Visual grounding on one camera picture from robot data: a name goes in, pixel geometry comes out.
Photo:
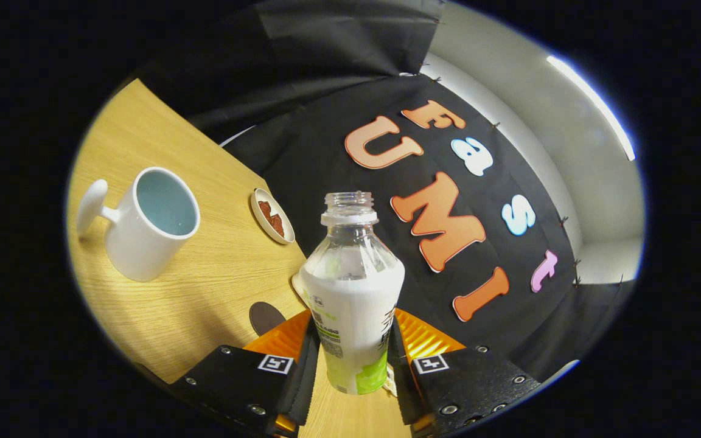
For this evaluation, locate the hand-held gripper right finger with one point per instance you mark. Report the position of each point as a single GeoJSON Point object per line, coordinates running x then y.
{"type": "Point", "coordinates": [472, 383]}

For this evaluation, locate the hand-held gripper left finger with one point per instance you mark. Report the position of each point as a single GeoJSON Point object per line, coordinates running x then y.
{"type": "Point", "coordinates": [247, 383]}

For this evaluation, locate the dark round coaster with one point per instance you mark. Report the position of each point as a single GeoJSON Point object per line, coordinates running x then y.
{"type": "Point", "coordinates": [264, 317]}

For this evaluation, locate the clear juice bottle green label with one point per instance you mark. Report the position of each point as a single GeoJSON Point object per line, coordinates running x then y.
{"type": "Point", "coordinates": [350, 304]}

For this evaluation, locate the white cup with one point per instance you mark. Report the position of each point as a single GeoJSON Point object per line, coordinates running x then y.
{"type": "Point", "coordinates": [137, 243]}

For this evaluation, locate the wooden table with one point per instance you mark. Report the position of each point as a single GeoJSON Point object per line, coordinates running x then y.
{"type": "Point", "coordinates": [204, 286]}

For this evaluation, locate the white dish of red snack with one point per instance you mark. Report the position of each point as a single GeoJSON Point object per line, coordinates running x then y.
{"type": "Point", "coordinates": [272, 219]}

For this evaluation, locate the black backdrop cloth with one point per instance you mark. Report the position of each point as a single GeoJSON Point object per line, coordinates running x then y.
{"type": "Point", "coordinates": [326, 140]}

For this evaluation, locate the large ceiling light panel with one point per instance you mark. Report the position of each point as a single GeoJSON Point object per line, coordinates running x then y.
{"type": "Point", "coordinates": [594, 100]}

